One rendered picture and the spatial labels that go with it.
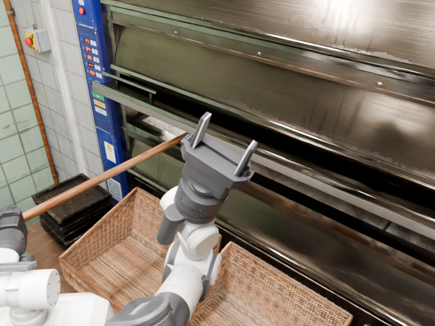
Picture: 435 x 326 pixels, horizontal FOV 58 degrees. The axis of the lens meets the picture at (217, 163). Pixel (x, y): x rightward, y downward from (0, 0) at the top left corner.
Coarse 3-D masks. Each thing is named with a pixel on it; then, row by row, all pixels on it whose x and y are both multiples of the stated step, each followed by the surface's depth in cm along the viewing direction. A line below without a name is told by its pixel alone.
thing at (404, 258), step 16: (128, 128) 186; (144, 128) 180; (176, 144) 168; (256, 176) 148; (256, 192) 146; (272, 192) 141; (288, 192) 140; (304, 208) 134; (320, 208) 133; (336, 224) 128; (352, 224) 126; (368, 224) 126; (368, 240) 122; (384, 240) 120; (400, 240) 120; (400, 256) 117; (416, 256) 115; (432, 256) 115; (432, 272) 112
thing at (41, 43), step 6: (30, 30) 195; (36, 30) 195; (42, 30) 195; (36, 36) 193; (42, 36) 196; (48, 36) 198; (36, 42) 194; (42, 42) 197; (48, 42) 199; (30, 48) 200; (36, 48) 196; (42, 48) 198; (48, 48) 200
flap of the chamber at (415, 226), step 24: (144, 96) 156; (168, 96) 158; (168, 120) 138; (216, 120) 140; (240, 120) 142; (264, 144) 125; (288, 144) 127; (288, 168) 112; (336, 168) 114; (360, 168) 116; (336, 192) 104; (384, 192) 104; (408, 192) 105; (432, 192) 107; (384, 216) 97; (432, 216) 96
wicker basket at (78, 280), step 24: (144, 192) 194; (144, 216) 198; (96, 240) 188; (120, 240) 202; (144, 240) 202; (72, 264) 182; (96, 264) 190; (120, 264) 190; (144, 264) 189; (96, 288) 160; (120, 288) 177
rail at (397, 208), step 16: (128, 96) 149; (160, 112) 140; (208, 128) 127; (240, 144) 120; (272, 160) 114; (288, 160) 111; (320, 176) 106; (352, 192) 101; (368, 192) 99; (400, 208) 94; (432, 224) 90
